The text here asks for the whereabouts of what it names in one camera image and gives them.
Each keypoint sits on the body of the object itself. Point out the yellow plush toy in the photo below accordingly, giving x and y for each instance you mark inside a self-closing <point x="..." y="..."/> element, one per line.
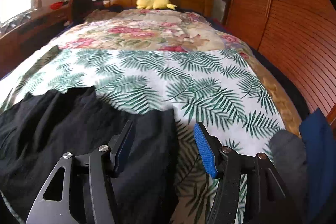
<point x="155" y="4"/>

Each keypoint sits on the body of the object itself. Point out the floral quilt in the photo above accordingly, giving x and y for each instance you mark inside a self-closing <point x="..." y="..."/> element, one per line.
<point x="174" y="31"/>

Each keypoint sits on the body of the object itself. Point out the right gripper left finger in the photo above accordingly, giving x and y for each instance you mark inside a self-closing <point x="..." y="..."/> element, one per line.
<point x="61" y="198"/>

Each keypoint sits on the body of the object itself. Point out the palm leaf print sheet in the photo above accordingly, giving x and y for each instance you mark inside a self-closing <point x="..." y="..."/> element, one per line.
<point x="217" y="88"/>

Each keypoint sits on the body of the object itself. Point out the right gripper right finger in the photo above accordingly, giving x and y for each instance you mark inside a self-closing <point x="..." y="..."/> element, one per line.
<point x="268" y="199"/>

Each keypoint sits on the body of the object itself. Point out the folded navy blue garment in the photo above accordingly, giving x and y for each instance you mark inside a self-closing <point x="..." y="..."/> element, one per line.
<point x="319" y="143"/>

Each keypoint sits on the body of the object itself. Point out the long wooden desk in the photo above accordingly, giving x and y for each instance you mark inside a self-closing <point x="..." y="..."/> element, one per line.
<point x="22" y="41"/>

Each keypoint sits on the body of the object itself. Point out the black double-breasted coat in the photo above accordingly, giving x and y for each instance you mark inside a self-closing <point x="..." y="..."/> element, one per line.
<point x="38" y="130"/>

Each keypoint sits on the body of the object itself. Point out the wooden louvered wardrobe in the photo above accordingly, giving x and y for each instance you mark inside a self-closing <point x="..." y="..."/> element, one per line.
<point x="298" y="37"/>

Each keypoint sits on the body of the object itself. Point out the red bowl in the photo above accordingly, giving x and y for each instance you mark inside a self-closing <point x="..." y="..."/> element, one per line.
<point x="56" y="5"/>

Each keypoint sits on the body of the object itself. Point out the wooden chair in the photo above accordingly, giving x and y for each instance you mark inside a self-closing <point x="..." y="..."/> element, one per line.
<point x="78" y="9"/>

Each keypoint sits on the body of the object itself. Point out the folded grey garment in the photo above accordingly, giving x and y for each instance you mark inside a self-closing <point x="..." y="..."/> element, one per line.
<point x="289" y="156"/>

